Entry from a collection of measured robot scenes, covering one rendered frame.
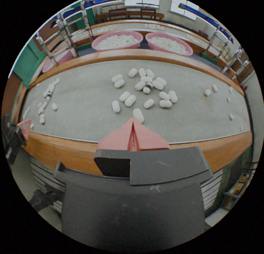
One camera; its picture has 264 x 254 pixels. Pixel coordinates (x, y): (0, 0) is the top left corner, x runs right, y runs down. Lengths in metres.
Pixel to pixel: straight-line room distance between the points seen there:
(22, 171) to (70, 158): 1.57
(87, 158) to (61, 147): 0.10
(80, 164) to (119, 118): 0.16
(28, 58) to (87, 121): 0.87
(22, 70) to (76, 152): 0.82
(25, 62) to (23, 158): 1.30
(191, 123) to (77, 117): 0.35
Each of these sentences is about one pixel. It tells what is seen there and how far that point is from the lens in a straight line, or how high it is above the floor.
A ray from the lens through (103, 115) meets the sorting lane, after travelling 0.26.
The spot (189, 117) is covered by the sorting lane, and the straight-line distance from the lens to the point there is 0.30.
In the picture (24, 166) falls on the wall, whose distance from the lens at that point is 1.78.
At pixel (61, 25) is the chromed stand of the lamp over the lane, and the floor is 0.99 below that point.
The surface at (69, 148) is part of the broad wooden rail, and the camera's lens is 0.28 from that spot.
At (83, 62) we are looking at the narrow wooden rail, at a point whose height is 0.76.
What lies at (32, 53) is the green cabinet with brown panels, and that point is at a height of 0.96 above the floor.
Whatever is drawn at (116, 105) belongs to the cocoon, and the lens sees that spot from 0.25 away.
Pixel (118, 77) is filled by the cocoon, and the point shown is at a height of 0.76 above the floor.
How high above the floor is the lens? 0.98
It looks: 76 degrees down
